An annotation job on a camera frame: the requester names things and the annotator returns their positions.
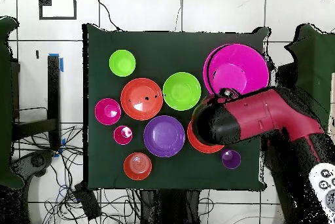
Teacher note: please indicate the blue tape strip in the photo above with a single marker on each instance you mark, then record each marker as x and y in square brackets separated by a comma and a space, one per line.
[63, 141]
[61, 64]

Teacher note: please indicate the gray pedestal leg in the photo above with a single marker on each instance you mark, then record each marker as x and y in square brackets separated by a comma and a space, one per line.
[34, 161]

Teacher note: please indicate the large pink bowl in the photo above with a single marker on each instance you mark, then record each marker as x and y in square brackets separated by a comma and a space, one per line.
[243, 61]

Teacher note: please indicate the dark green tablecloth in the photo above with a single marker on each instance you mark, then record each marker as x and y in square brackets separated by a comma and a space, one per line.
[157, 51]

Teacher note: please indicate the small red bowl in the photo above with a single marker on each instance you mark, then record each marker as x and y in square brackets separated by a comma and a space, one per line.
[104, 112]

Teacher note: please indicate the black metal stand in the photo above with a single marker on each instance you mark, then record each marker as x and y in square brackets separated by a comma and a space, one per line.
[53, 90]
[286, 74]

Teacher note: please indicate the small orange bowl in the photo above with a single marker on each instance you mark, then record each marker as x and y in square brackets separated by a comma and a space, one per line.
[137, 166]

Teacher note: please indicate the purple bowl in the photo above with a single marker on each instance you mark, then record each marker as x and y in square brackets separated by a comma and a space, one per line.
[164, 136]

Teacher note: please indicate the purple cup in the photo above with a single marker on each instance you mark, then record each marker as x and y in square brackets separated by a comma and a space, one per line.
[231, 160]

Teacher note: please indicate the red cup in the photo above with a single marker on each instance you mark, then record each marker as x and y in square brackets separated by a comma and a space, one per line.
[121, 137]

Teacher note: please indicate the green cloth covered table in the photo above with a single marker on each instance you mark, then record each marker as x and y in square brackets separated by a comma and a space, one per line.
[6, 103]
[314, 64]

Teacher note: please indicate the black power box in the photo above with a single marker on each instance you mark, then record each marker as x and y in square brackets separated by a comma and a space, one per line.
[87, 203]

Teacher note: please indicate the large green bowl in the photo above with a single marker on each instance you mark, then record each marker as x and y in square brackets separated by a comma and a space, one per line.
[182, 91]

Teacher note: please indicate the small green bowl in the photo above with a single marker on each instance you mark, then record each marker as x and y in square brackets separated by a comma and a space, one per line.
[122, 63]

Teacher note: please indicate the large orange bowl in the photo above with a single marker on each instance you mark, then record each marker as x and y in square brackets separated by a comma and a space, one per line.
[201, 147]
[141, 91]

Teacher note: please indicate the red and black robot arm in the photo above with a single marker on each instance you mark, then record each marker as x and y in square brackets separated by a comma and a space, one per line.
[261, 114]

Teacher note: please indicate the black tape square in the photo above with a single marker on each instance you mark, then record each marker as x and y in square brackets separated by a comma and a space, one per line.
[57, 18]

